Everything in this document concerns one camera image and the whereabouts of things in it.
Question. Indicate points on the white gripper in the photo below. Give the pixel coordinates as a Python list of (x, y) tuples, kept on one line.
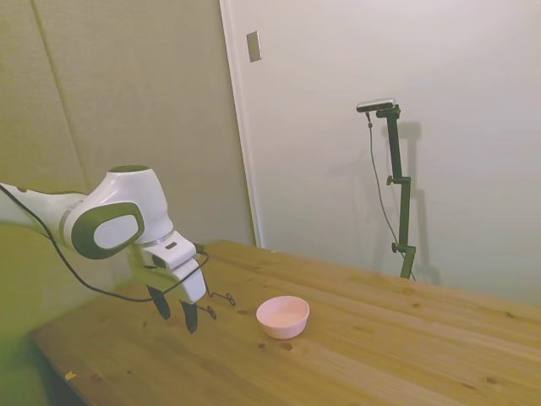
[(192, 281)]

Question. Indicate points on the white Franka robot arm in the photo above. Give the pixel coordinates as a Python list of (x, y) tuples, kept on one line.
[(127, 190)]

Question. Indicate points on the pink plastic bowl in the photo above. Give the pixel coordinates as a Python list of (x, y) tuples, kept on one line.
[(283, 327)]

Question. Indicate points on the white door frame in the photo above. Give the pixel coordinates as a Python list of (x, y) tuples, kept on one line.
[(242, 127)]

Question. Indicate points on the black articulated camera stand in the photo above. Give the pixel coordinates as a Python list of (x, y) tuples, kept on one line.
[(405, 211)]

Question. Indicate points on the grey wall switch plate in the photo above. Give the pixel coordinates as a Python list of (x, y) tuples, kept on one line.
[(253, 46)]

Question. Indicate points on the grey stand-mounted camera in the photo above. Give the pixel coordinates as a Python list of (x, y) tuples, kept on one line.
[(376, 105)]

